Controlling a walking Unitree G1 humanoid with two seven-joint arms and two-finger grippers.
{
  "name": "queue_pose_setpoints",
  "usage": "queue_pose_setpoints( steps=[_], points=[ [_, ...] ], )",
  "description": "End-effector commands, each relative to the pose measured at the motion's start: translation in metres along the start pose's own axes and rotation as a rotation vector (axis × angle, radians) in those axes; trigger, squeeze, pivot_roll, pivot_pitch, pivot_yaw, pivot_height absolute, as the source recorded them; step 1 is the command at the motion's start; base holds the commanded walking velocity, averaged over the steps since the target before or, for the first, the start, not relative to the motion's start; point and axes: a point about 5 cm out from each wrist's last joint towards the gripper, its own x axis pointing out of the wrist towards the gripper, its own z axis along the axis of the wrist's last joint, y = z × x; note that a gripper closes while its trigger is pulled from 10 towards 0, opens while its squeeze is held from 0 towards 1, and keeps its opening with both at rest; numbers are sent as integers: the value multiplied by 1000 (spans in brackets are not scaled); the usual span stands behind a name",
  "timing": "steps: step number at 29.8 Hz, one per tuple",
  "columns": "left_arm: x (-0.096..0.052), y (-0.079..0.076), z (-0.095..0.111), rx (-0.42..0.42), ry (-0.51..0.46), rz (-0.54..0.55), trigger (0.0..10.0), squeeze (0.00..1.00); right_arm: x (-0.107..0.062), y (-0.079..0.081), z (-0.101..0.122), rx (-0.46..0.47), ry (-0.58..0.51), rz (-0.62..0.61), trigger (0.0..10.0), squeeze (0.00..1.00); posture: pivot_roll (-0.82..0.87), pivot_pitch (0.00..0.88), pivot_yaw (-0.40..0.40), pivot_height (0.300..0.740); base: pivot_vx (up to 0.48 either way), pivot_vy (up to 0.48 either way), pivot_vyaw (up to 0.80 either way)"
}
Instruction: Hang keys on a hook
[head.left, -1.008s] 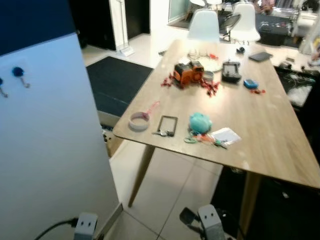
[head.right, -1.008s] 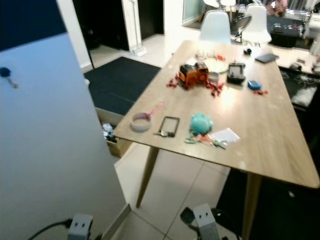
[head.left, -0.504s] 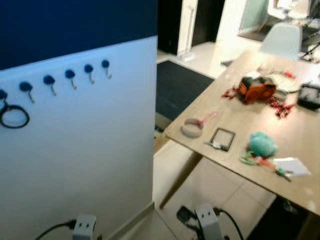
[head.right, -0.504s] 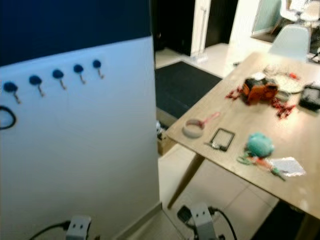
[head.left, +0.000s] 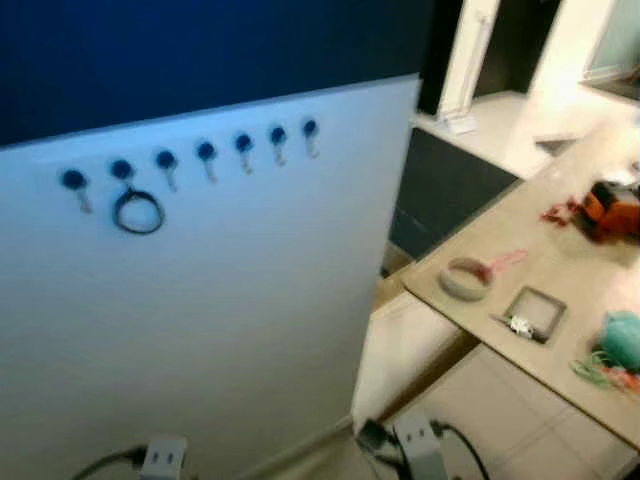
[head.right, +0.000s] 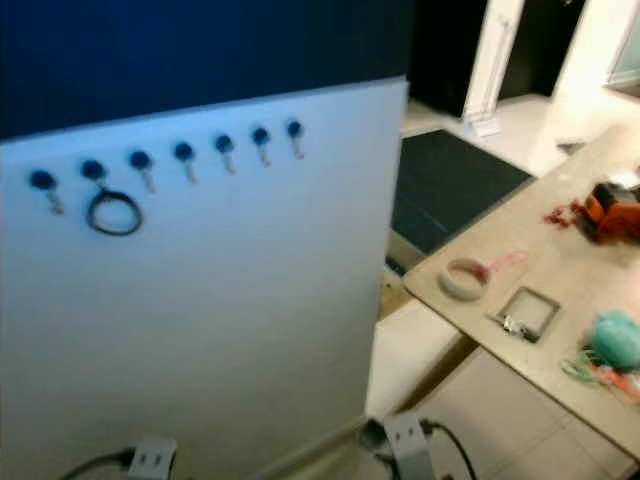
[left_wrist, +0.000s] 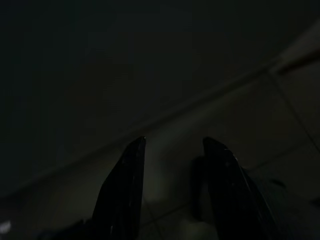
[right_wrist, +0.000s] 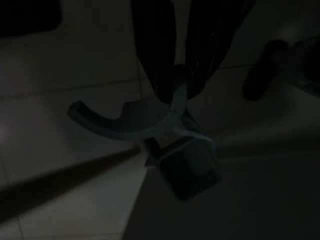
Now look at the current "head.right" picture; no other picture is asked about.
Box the silver metal keys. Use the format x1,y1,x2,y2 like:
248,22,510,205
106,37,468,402
488,312,533,339

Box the beige tape roll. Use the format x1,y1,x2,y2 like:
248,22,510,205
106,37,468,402
438,257,491,302

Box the pink ribbon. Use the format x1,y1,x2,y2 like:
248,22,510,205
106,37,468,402
480,250,529,283

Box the black-framed clear card holder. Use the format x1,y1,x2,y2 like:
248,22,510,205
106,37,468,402
495,286,561,344

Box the wooden table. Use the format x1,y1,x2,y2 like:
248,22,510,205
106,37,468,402
403,120,640,461

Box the teal plush toy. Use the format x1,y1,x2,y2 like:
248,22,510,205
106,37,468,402
588,310,640,371

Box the dark floor mat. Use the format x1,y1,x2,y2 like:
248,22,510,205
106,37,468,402
390,130,533,256

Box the orange black device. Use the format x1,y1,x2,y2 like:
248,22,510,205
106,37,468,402
582,183,640,244

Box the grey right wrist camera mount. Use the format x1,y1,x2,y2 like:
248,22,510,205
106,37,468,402
382,412,436,480

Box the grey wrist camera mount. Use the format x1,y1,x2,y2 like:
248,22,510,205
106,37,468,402
128,438,178,480
382,412,436,480

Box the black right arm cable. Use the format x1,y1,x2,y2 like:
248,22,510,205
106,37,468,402
425,420,479,480

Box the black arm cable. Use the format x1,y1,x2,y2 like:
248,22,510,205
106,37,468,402
425,420,479,480
60,450,133,480

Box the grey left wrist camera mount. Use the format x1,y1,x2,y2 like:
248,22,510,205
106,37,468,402
128,438,178,480

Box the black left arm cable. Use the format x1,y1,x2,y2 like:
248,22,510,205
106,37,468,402
60,450,133,480

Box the blue-knob metal wall hook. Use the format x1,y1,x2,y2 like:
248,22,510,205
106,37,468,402
81,158,109,191
284,119,307,161
250,125,275,168
30,168,66,216
213,133,238,177
129,149,156,194
172,141,197,185

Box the black loop strap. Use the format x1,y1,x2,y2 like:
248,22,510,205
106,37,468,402
86,188,145,237

